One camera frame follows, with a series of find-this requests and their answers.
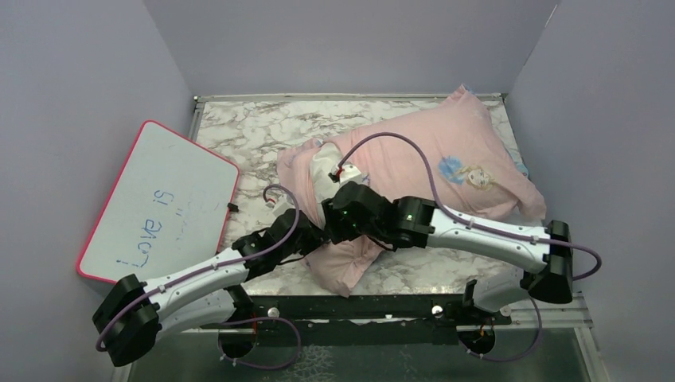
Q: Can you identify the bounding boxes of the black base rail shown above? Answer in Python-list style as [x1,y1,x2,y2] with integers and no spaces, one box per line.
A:
[214,294,511,349]

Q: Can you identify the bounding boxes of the blue plastic object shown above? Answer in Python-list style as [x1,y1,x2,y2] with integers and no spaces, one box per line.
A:
[509,152,529,177]

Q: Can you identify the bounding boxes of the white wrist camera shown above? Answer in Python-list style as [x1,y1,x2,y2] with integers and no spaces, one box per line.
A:
[272,195,295,214]
[329,164,369,185]

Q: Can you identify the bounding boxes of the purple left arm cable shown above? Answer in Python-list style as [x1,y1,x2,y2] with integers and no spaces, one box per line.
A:
[95,184,302,370]

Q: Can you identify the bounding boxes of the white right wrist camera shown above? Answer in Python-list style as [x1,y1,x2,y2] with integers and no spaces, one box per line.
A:
[329,164,369,185]

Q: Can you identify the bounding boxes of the white pillow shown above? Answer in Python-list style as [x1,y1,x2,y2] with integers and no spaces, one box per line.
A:
[310,142,343,205]

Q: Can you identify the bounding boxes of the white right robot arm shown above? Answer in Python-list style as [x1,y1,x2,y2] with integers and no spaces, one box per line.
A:
[321,181,573,324]

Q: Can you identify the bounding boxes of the pink-framed whiteboard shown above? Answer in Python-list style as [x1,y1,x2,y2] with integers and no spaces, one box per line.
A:
[76,120,240,283]

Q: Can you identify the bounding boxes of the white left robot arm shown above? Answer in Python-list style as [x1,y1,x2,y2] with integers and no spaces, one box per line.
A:
[92,209,328,367]

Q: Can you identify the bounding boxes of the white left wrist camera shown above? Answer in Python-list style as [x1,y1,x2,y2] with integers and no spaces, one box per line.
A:
[272,195,295,214]

